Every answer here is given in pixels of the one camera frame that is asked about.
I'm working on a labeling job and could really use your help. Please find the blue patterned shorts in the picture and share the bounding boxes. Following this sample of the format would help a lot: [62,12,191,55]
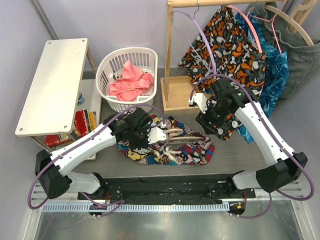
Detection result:
[234,11,290,144]

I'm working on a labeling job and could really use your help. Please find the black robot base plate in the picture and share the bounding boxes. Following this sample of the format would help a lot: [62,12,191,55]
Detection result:
[78,174,256,205]

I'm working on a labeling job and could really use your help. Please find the white laundry basket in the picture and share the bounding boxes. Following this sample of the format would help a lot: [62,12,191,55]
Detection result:
[95,47,158,112]

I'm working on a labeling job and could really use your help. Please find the grey shorts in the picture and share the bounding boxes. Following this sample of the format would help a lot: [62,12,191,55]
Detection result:
[246,2,320,102]

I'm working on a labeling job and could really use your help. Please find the large wooden hanger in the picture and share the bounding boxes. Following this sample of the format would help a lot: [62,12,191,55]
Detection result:
[264,0,318,46]

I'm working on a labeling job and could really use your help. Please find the white shelf table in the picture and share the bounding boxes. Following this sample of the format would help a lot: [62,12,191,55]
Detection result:
[15,38,102,152]

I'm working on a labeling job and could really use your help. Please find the pink cloth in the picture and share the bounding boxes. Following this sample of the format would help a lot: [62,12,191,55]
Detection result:
[108,60,155,102]

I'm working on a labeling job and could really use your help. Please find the comic print shorts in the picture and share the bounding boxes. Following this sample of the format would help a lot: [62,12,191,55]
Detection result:
[117,116,215,166]

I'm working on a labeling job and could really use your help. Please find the pink wire hanger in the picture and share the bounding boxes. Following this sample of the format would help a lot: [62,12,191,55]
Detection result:
[226,4,283,55]

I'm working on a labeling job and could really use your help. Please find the purple plastic hanger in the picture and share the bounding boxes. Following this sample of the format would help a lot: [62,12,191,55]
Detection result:
[172,10,217,74]

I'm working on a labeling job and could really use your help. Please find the wooden clothes rack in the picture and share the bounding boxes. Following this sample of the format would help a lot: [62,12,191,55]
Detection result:
[160,0,313,115]

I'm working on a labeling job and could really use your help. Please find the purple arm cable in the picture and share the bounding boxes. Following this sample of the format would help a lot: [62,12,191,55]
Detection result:
[188,73,315,219]
[27,104,167,216]

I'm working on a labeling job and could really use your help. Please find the orange camouflage shorts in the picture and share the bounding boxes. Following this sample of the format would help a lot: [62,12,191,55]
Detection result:
[178,5,267,141]

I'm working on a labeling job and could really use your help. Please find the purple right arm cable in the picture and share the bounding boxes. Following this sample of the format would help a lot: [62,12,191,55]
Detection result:
[188,73,315,219]

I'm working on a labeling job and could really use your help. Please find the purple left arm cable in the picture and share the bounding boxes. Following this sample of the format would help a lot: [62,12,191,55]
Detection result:
[27,104,167,216]

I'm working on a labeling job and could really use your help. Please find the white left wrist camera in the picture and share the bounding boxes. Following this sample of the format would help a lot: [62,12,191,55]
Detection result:
[147,127,167,145]

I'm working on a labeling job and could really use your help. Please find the white slotted cable duct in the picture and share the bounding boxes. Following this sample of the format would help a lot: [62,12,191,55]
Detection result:
[42,202,230,213]

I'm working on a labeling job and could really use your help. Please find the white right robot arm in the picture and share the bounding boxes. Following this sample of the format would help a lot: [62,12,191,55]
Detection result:
[188,78,308,198]

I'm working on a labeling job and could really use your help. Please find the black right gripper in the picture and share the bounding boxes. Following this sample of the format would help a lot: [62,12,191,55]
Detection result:
[196,100,231,135]

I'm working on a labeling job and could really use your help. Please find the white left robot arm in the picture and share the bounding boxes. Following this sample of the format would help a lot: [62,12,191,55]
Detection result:
[35,107,166,200]

